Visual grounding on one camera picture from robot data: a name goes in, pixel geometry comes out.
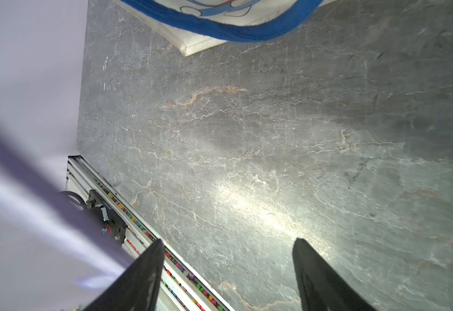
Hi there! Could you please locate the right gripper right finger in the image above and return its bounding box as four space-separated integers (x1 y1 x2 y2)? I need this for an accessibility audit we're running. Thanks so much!
292 238 374 310

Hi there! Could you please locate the purple mesh pouch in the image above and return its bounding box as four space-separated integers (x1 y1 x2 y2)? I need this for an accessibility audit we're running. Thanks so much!
0 112 134 288

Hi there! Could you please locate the white canvas Doraemon tote bag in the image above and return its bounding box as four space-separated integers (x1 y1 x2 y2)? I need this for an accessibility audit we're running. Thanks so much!
117 0 327 56

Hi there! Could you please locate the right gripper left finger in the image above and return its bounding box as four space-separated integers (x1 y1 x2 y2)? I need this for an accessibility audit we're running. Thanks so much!
85 239 165 311

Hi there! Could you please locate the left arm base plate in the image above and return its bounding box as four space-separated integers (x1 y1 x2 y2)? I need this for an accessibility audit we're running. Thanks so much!
60 189 127 246

